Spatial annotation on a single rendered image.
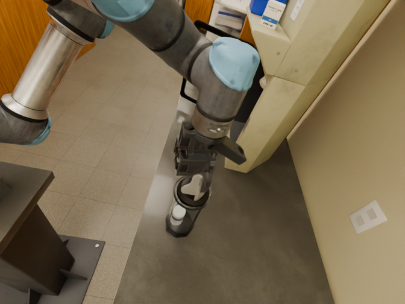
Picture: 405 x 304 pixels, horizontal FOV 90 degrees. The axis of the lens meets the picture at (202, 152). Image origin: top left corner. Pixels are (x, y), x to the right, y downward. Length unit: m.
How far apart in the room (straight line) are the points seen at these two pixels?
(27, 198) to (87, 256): 0.93
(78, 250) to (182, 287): 1.14
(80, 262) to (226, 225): 1.15
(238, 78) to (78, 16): 0.48
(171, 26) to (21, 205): 0.73
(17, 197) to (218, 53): 0.77
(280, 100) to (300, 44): 0.17
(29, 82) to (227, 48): 0.58
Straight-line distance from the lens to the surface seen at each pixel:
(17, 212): 0.86
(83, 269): 1.71
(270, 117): 0.79
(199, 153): 0.43
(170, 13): 0.32
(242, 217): 0.87
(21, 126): 0.80
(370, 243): 0.89
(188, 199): 0.55
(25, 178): 0.93
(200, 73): 0.34
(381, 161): 0.90
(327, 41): 0.71
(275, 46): 0.68
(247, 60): 0.31
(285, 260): 0.89
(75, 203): 1.92
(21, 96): 0.77
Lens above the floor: 1.65
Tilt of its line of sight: 45 degrees down
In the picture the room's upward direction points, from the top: 21 degrees clockwise
